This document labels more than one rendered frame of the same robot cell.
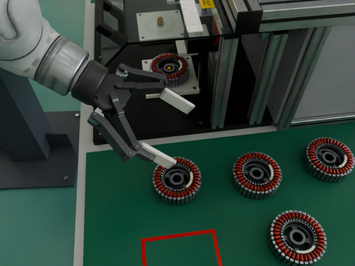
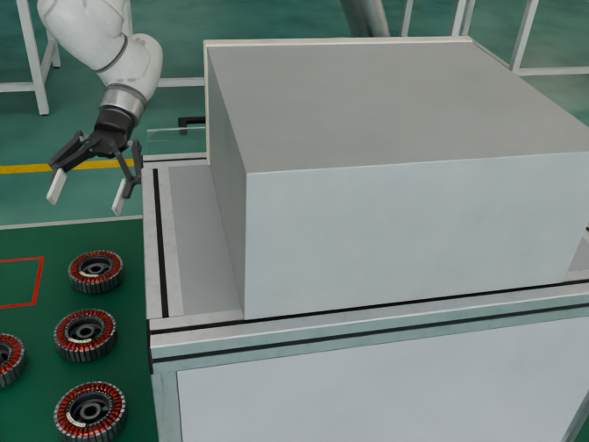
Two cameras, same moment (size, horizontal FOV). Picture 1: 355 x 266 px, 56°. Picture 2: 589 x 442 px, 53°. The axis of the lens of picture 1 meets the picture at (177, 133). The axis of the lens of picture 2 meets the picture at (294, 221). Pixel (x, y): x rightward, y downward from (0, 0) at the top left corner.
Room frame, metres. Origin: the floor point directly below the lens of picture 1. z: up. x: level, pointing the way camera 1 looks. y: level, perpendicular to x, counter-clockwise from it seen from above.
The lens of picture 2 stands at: (0.68, -1.00, 1.61)
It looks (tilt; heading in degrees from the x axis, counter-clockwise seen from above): 35 degrees down; 83
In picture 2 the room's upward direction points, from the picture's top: 4 degrees clockwise
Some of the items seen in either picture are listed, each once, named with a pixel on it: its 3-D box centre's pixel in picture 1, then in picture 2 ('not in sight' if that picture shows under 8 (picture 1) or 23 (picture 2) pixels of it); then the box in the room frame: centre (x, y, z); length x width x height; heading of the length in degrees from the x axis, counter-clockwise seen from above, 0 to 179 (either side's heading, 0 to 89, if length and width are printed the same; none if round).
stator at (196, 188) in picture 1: (176, 180); (96, 271); (0.38, 0.00, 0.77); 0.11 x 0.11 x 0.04
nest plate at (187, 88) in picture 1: (169, 76); not in sight; (0.73, 0.02, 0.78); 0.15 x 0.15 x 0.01; 8
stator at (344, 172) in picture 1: (328, 159); (91, 413); (0.44, -0.37, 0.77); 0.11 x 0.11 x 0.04
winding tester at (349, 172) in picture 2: not in sight; (373, 154); (0.88, -0.28, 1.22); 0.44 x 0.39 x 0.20; 8
